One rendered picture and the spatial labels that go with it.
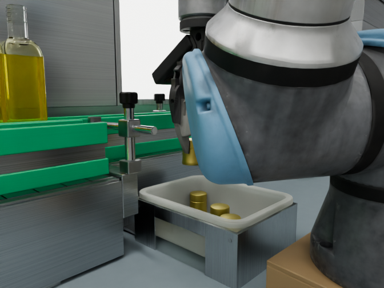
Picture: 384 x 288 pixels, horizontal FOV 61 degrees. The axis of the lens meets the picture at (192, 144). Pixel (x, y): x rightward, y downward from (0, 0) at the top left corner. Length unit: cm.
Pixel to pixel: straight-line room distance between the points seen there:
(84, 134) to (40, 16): 34
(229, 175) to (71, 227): 28
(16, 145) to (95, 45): 41
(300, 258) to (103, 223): 28
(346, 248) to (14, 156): 39
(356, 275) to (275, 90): 20
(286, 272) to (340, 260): 6
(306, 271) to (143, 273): 24
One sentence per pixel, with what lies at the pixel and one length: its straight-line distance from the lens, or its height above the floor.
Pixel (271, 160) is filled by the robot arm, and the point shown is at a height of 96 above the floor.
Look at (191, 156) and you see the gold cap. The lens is 55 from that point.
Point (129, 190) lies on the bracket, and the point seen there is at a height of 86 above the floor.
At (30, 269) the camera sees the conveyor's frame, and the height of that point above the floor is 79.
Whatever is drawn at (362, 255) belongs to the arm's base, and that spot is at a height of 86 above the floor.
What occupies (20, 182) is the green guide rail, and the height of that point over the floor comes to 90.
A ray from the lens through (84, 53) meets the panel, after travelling 78.
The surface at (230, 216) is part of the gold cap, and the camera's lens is 53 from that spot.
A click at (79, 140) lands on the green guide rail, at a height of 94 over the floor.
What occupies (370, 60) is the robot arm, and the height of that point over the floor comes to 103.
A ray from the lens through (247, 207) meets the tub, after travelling 61.
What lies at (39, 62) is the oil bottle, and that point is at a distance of 58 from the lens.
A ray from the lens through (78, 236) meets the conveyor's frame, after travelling 49.
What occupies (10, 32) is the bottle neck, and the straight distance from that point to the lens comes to 59.
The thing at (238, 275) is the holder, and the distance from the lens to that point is 46.
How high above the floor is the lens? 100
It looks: 8 degrees down
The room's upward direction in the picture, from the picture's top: straight up
